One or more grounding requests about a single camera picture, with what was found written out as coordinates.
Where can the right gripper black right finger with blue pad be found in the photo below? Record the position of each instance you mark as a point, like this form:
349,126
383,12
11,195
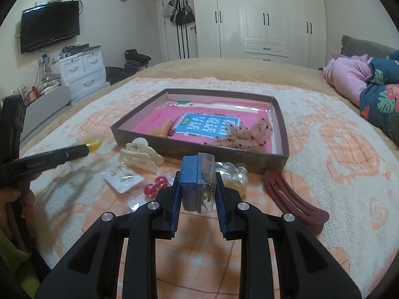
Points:
306,269

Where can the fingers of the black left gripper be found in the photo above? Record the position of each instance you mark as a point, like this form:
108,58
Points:
60,156

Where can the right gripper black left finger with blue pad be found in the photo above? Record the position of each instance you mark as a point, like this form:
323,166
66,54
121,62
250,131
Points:
90,268

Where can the small clear earring packet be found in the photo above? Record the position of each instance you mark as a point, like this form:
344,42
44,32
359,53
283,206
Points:
122,179

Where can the maroon curved hair clip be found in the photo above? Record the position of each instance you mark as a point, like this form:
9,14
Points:
288,201

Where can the pearl hair accessory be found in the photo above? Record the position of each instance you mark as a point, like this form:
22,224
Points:
234,175

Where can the red ball earrings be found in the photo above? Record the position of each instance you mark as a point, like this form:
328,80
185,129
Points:
149,191

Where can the clear blue pin box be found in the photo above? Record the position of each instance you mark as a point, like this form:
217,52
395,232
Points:
198,182

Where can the green sleeve forearm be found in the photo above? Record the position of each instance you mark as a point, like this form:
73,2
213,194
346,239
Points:
17,263

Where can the white drawer cabinet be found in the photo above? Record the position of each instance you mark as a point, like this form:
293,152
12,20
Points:
83,73

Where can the cream claw hair clip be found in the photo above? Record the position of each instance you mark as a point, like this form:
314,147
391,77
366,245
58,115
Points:
140,155

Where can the orange comb hair clip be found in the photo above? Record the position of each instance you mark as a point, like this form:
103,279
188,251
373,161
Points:
163,130

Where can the dark clothes pile on chair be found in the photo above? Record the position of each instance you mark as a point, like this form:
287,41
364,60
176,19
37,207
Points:
134,62

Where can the pink dotted mesh bow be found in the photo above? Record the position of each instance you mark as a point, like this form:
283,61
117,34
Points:
237,136

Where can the brown cardboard tray box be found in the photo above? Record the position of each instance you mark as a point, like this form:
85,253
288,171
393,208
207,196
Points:
255,162

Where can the white door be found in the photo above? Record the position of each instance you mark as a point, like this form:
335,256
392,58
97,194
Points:
177,42

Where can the hanging dark bags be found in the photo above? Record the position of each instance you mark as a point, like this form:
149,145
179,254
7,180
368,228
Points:
179,12

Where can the pink quilt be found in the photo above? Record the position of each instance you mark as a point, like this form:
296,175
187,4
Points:
348,75

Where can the grey headboard cushion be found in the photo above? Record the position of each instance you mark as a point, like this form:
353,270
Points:
352,46

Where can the white wardrobe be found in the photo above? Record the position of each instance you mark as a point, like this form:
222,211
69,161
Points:
285,31

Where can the black wall television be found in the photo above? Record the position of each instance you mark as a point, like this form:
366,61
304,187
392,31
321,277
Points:
45,25

